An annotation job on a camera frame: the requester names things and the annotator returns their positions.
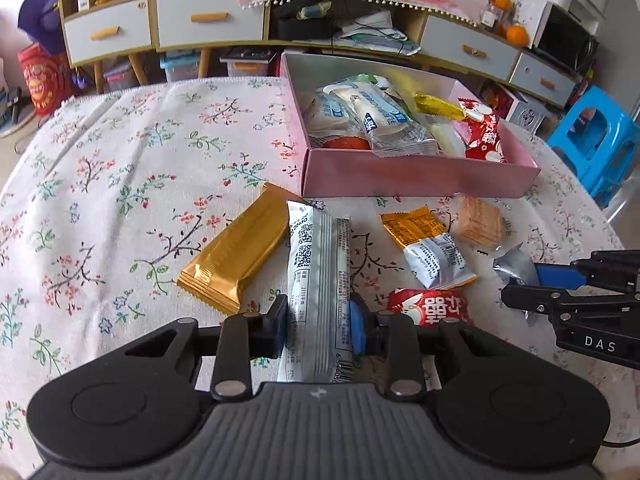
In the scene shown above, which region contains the wooden cabinet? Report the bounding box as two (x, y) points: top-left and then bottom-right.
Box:
(56, 0), (599, 111)

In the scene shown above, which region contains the red printed bag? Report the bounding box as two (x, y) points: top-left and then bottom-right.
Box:
(17, 43), (76, 116)

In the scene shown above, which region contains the white carton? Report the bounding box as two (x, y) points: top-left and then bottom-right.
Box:
(512, 0), (551, 49)

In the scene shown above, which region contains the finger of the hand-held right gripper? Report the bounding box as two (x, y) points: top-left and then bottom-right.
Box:
(501, 284), (640, 318)
(534, 249), (640, 289)

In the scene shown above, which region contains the purple bag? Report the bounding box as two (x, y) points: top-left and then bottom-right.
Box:
(17, 0), (66, 56)

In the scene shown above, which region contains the black microwave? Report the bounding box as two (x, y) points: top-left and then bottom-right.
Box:
(532, 4), (600, 66)

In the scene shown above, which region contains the red orange snack packet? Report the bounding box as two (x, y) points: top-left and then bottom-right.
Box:
(319, 135), (374, 152)

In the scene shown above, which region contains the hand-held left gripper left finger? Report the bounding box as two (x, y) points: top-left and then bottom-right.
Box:
(122, 293), (290, 404)

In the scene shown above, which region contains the blue clear storage bin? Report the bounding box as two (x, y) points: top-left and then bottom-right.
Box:
(159, 49), (201, 81)

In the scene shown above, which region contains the floral tablecloth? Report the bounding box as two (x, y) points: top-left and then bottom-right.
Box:
(0, 75), (640, 480)

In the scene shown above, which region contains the pink cardboard box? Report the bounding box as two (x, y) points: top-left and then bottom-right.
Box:
(278, 50), (542, 199)

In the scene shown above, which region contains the green snack packet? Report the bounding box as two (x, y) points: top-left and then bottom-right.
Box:
(388, 73), (420, 111)

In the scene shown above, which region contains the gold snack packet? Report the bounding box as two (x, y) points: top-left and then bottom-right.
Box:
(175, 182), (296, 317)

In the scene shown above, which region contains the clear blue white snack packet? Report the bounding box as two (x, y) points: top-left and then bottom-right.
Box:
(349, 87), (439, 157)
(306, 75), (397, 137)

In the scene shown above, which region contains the yellow snack packet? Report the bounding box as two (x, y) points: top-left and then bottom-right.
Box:
(413, 93), (474, 122)

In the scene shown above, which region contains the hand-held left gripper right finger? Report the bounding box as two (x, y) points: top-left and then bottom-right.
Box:
(349, 293), (507, 400)

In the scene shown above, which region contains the small red snack packet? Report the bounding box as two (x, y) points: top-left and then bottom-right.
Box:
(457, 97), (509, 164)

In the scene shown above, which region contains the orange white snack packet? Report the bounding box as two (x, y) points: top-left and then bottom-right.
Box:
(379, 206), (480, 290)

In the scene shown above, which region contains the large red snack packet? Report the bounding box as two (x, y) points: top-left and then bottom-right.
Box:
(387, 287), (475, 329)

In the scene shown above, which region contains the long silver snack packet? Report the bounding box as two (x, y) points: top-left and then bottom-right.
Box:
(277, 199), (361, 386)

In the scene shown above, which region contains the blue plastic stool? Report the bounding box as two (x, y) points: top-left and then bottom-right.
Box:
(545, 84), (640, 211)

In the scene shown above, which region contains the white drawer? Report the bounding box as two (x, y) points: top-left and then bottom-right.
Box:
(509, 52), (576, 109)
(418, 13), (524, 84)
(154, 0), (266, 51)
(63, 0), (153, 66)

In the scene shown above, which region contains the clear wafer packet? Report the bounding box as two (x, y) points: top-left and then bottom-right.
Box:
(457, 194), (504, 247)

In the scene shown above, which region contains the colourful printed box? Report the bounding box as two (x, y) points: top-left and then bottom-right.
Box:
(479, 79), (549, 134)

